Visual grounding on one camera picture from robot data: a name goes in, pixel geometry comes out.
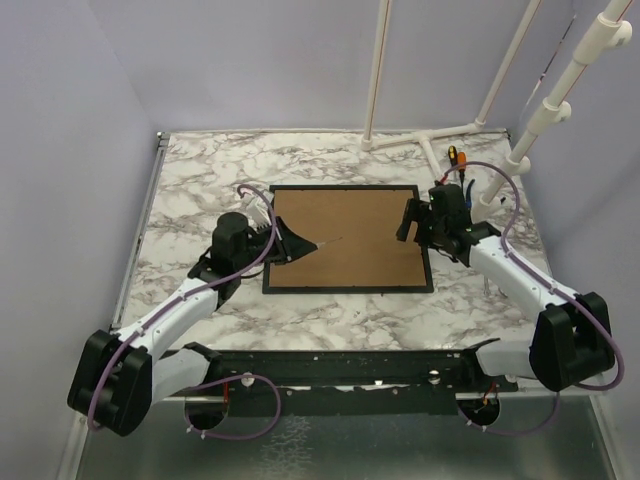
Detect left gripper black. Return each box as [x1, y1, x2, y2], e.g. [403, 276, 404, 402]
[235, 216, 317, 271]

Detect black picture frame brown backing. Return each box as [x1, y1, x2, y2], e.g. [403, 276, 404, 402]
[262, 184, 435, 295]

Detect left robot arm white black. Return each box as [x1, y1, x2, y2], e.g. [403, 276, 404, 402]
[67, 212, 319, 436]

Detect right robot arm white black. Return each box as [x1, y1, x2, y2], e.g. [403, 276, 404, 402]
[396, 184, 615, 392]

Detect white PVC pipe stand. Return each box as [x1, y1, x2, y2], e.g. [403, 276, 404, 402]
[360, 0, 542, 177]

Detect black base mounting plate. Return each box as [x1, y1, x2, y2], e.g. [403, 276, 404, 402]
[174, 348, 518, 417]

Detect white PVC jointed pole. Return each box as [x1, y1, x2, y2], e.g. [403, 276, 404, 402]
[471, 1, 633, 219]

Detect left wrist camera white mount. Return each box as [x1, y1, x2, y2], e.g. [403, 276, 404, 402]
[237, 185, 273, 228]

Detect blue handle pliers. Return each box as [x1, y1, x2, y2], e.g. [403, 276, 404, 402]
[464, 178, 476, 209]

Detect orange handle screwdriver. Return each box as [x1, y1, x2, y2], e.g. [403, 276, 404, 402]
[456, 151, 467, 184]

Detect aluminium rail left edge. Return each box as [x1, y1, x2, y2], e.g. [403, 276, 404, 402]
[109, 132, 171, 330]

